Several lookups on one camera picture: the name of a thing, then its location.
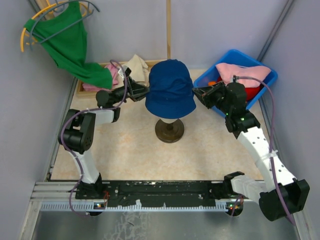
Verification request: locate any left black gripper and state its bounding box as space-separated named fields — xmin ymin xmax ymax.
xmin=112 ymin=75 xmax=153 ymax=105

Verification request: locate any green shirt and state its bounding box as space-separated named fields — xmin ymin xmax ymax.
xmin=23 ymin=1 xmax=113 ymax=90

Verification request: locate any pink cloth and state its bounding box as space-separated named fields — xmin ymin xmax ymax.
xmin=82 ymin=63 xmax=119 ymax=92

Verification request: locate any beige cloth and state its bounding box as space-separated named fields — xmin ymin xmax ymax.
xmin=124 ymin=54 xmax=150 ymax=87

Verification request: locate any aluminium rail frame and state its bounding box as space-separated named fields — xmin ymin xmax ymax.
xmin=29 ymin=180 xmax=305 ymax=213

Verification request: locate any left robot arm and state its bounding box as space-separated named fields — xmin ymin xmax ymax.
xmin=58 ymin=77 xmax=149 ymax=199

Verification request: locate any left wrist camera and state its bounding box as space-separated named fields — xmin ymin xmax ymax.
xmin=118 ymin=65 xmax=132 ymax=80

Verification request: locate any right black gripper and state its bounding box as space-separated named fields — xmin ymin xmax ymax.
xmin=192 ymin=81 xmax=232 ymax=115

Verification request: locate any yellow hanger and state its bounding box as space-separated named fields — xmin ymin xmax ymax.
xmin=20 ymin=0 xmax=100 ymax=53

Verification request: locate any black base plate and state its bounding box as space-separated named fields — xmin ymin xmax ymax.
xmin=75 ymin=180 xmax=238 ymax=208

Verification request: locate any blue hat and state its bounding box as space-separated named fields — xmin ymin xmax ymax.
xmin=145 ymin=59 xmax=196 ymax=119

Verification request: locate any red hat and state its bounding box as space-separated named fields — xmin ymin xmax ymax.
xmin=216 ymin=76 xmax=261 ymax=102

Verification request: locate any orange hat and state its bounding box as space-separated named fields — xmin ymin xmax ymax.
xmin=207 ymin=81 xmax=217 ymax=86

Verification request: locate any blue plastic bin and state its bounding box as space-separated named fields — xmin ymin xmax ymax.
xmin=193 ymin=49 xmax=278 ymax=118

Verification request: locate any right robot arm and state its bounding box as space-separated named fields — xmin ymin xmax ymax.
xmin=192 ymin=82 xmax=310 ymax=222

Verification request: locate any pink hat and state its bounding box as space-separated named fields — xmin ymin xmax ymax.
xmin=215 ymin=62 xmax=271 ymax=88

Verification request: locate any wooden clothes rack with tray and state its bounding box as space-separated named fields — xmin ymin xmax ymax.
xmin=35 ymin=0 xmax=171 ymax=98

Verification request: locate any grey hanger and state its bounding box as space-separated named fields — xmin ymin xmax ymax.
xmin=23 ymin=0 xmax=101 ymax=51

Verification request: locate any cream mannequin head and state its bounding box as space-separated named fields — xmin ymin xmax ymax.
xmin=155 ymin=119 xmax=185 ymax=144

